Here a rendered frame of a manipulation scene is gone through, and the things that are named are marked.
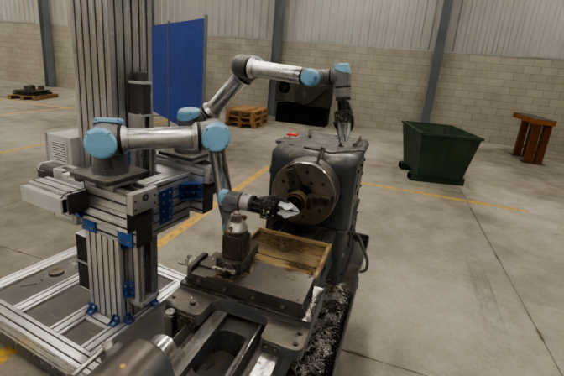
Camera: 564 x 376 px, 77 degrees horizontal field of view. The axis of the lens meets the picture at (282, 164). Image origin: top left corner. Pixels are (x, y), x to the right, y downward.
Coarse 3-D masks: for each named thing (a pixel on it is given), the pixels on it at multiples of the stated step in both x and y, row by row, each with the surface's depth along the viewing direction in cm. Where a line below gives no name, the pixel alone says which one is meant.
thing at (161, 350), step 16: (160, 336) 72; (96, 352) 63; (112, 352) 64; (128, 352) 63; (144, 352) 63; (160, 352) 65; (176, 352) 72; (80, 368) 60; (96, 368) 60; (112, 368) 59; (128, 368) 60; (144, 368) 61; (160, 368) 63
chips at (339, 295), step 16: (336, 288) 181; (336, 304) 167; (320, 320) 160; (336, 320) 159; (320, 336) 148; (336, 336) 151; (304, 352) 143; (320, 352) 140; (336, 352) 145; (304, 368) 134; (320, 368) 135
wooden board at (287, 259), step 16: (256, 240) 161; (272, 240) 162; (288, 240) 163; (304, 240) 162; (256, 256) 147; (272, 256) 148; (288, 256) 150; (304, 256) 151; (320, 256) 152; (304, 272) 139; (320, 272) 141
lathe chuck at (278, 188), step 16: (304, 160) 166; (304, 176) 165; (320, 176) 162; (272, 192) 172; (288, 192) 170; (320, 192) 164; (336, 192) 163; (304, 208) 169; (320, 208) 166; (304, 224) 171
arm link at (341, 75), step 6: (336, 66) 161; (342, 66) 160; (348, 66) 161; (336, 72) 161; (342, 72) 160; (348, 72) 161; (336, 78) 162; (342, 78) 161; (348, 78) 162; (336, 84) 163; (342, 84) 161; (348, 84) 162
